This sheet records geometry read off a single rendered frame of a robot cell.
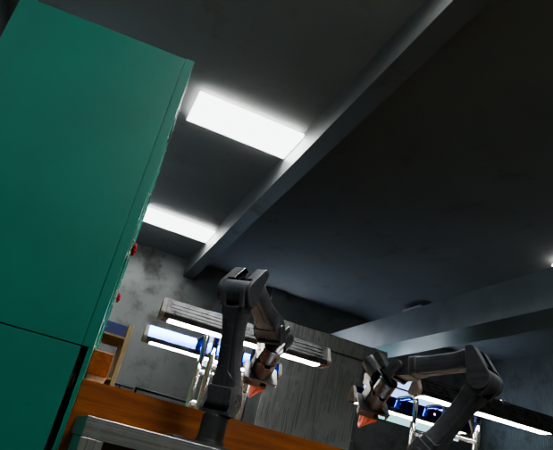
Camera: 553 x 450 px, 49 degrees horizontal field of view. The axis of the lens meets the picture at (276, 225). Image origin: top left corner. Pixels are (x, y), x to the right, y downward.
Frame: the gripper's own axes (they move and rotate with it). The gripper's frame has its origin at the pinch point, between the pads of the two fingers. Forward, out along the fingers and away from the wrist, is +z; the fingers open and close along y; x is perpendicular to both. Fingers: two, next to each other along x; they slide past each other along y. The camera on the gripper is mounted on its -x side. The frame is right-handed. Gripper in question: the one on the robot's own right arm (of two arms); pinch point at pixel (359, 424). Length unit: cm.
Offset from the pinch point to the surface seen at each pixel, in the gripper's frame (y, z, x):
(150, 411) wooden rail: 65, 1, 16
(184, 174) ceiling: 52, 231, -626
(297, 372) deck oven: -130, 296, -372
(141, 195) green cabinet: 86, -38, -24
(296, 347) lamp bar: 19.3, 1.4, -29.3
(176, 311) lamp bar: 63, 2, -30
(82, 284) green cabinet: 92, -19, -2
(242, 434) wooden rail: 38.4, 0.7, 15.7
